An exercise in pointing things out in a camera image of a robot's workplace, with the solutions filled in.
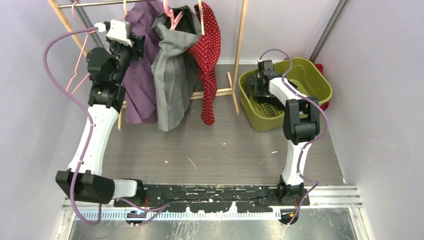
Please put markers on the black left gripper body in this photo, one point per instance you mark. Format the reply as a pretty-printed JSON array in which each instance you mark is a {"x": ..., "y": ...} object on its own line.
[{"x": 121, "y": 54}]

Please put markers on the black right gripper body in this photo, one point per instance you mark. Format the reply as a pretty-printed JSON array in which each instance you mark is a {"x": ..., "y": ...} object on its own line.
[{"x": 261, "y": 91}]

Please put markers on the purple skirt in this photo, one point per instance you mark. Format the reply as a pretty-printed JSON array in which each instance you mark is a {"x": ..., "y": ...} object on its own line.
[{"x": 141, "y": 103}]

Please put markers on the pink wire hanger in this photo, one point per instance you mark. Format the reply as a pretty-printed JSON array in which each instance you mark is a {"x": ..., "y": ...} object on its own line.
[{"x": 80, "y": 54}]

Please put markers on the wooden hanger of purple skirt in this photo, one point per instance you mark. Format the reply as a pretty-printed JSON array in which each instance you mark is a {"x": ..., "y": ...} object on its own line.
[{"x": 125, "y": 9}]

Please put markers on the black skirt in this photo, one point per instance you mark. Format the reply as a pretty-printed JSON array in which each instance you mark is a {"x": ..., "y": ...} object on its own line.
[{"x": 275, "y": 104}]

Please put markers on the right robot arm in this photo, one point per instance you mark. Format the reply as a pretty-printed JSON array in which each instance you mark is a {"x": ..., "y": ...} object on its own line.
[{"x": 301, "y": 123}]

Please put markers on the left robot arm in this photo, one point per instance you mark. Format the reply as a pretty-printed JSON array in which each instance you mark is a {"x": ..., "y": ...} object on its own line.
[{"x": 83, "y": 180}]

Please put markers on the red polka dot skirt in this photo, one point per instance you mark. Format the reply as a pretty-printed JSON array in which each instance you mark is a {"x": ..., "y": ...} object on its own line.
[{"x": 206, "y": 52}]

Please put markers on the grey skirt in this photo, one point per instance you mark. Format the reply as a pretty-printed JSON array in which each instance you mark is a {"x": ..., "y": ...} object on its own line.
[{"x": 174, "y": 69}]

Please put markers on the pink hanger of grey skirt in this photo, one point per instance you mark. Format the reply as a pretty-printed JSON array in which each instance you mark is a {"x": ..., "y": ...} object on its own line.
[{"x": 174, "y": 19}]

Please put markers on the wooden hanger of red skirt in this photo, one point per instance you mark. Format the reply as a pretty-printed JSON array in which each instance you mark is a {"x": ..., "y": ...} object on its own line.
[{"x": 201, "y": 15}]

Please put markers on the wooden clothes rack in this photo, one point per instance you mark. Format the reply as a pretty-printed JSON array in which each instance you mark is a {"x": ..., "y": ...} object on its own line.
[{"x": 232, "y": 79}]

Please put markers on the olive green plastic basket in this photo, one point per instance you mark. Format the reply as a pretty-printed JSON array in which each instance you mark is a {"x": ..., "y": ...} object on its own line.
[{"x": 310, "y": 81}]

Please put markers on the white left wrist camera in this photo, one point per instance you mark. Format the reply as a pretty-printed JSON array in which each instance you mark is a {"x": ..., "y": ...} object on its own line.
[{"x": 116, "y": 30}]

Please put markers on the metal corner rail left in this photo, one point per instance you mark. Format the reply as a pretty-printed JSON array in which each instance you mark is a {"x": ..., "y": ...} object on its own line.
[{"x": 83, "y": 19}]

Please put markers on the metal corner rail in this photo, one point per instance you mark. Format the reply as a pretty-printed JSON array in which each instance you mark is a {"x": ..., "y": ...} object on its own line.
[
  {"x": 83, "y": 19},
  {"x": 332, "y": 22}
]

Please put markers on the metal corner rail right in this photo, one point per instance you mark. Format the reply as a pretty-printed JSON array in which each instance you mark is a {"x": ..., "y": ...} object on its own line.
[{"x": 332, "y": 22}]

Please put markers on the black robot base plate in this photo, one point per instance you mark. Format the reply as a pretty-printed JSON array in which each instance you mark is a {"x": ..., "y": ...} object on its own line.
[{"x": 219, "y": 198}]

